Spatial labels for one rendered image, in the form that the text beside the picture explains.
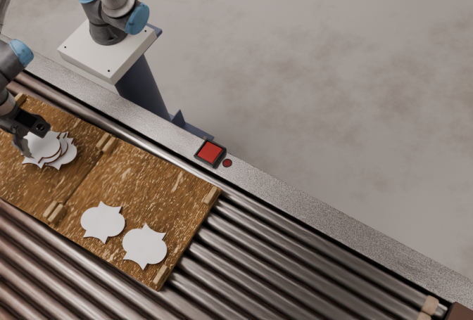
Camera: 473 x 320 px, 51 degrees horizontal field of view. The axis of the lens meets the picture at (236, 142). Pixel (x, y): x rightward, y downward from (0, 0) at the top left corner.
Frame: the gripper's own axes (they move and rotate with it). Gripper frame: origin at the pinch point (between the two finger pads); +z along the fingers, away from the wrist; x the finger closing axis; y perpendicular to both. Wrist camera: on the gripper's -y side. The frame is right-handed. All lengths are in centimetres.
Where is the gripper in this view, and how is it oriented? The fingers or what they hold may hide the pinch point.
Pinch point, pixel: (40, 143)
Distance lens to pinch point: 172.3
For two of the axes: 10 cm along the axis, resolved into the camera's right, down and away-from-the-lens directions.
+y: -8.9, -3.3, 3.1
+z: 1.1, 5.0, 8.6
